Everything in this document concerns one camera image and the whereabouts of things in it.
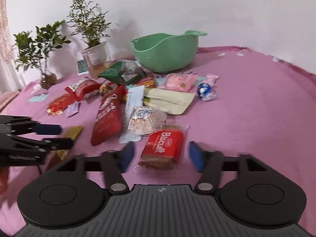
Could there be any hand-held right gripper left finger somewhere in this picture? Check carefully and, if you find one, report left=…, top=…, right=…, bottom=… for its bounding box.
left=52, top=143, right=135, bottom=195

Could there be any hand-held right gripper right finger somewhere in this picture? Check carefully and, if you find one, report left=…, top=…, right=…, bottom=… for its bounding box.
left=189, top=141, right=272, bottom=195

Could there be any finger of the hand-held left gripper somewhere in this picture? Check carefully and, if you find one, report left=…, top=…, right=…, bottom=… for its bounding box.
left=0, top=115, right=63, bottom=137
left=10, top=136, right=74, bottom=153

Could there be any long red gold packet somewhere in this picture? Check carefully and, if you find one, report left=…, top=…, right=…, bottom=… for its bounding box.
left=45, top=125, right=84, bottom=171

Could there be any red biscuit packet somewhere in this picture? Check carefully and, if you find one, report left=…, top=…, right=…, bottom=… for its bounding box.
left=138, top=125, right=190, bottom=170

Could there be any red pouch with white figure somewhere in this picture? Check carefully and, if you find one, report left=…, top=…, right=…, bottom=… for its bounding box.
left=90, top=85, right=124, bottom=147

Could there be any red white snack packet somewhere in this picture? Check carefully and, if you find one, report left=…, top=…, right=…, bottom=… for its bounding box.
left=65, top=77, right=102, bottom=102

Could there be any long white blue packet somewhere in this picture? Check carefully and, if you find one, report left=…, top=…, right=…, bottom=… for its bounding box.
left=119, top=85, right=146, bottom=144

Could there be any cream pale green pouch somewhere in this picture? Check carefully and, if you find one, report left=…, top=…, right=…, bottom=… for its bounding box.
left=143, top=88, right=196, bottom=115

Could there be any pink snack packet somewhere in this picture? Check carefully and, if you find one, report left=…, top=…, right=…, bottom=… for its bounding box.
left=157, top=73, right=198, bottom=92

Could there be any green plastic bowl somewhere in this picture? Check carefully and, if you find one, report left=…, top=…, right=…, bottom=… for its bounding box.
left=130, top=30, right=208, bottom=73

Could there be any ornate red gold packet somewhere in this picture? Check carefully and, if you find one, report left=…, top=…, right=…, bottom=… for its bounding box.
left=46, top=94, right=76, bottom=116

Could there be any lilac sachet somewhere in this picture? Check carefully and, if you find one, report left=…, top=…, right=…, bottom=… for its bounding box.
left=67, top=102, right=81, bottom=117

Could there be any leafy plant in glass vase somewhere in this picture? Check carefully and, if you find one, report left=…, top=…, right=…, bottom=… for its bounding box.
left=13, top=20, right=72, bottom=90

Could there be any pink tablecloth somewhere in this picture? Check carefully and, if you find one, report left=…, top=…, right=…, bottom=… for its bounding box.
left=0, top=46, right=316, bottom=237

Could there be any blue white wrapped candy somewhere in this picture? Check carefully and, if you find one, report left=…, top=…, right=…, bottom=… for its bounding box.
left=197, top=81, right=217, bottom=102

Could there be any gold foil ball candy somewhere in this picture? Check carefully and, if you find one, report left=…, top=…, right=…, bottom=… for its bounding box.
left=99, top=83, right=111, bottom=96

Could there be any white digital clock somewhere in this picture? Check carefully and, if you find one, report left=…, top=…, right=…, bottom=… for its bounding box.
left=77, top=59, right=89, bottom=76

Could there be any orange yellow packet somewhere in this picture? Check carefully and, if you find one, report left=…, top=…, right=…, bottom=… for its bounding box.
left=134, top=76, right=158, bottom=88

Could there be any green triangular packet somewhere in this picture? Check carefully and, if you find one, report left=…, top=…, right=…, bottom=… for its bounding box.
left=98, top=60, right=147, bottom=86

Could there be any patterned pink curtain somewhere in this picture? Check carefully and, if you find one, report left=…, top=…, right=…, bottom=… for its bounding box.
left=0, top=0, right=26, bottom=95

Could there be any fine-leaf plant in white pot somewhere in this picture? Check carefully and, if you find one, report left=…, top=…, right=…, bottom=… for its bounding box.
left=66, top=0, right=113, bottom=78

